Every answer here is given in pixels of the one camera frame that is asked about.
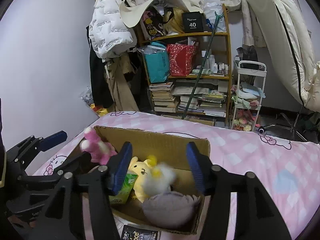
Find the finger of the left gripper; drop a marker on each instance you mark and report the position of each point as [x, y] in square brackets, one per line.
[76, 165]
[53, 140]

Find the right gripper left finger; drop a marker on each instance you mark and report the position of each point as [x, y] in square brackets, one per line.
[77, 197]

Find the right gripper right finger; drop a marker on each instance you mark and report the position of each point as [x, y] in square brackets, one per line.
[257, 216]

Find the pink fluffy bear plush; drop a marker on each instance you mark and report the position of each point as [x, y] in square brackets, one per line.
[100, 151]

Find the black printed packet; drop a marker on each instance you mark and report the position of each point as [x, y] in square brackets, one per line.
[134, 233]

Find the yellow round plush toy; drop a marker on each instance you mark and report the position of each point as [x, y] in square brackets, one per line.
[141, 169]

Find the white-haired purple plush doll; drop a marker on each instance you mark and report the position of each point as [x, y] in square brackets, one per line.
[170, 210]

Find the pink Hello Kitty bedsheet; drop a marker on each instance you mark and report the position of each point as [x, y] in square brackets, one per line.
[289, 170]

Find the beige trench coat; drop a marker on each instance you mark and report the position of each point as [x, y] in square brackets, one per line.
[121, 94]

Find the stack of books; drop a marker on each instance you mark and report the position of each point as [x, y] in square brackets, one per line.
[163, 98]

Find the white rolling cart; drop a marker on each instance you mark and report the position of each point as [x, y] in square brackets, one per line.
[248, 95]

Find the green long pole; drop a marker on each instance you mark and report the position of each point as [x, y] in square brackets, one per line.
[214, 28]

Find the teal shopping bag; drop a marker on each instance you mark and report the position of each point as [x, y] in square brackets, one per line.
[157, 62]

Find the white puffer jacket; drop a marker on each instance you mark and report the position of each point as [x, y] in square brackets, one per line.
[108, 34]

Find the wooden bookshelf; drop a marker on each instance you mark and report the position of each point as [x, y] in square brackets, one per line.
[221, 56]

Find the red gift bag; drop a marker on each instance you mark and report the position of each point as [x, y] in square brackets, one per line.
[181, 59]

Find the cream sheet over shelf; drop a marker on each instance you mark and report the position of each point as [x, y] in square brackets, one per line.
[131, 15]

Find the black box marked 40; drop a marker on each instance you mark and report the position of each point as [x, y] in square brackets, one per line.
[192, 22]

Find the cream padded recliner chair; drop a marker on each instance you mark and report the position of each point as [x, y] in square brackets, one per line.
[290, 47]

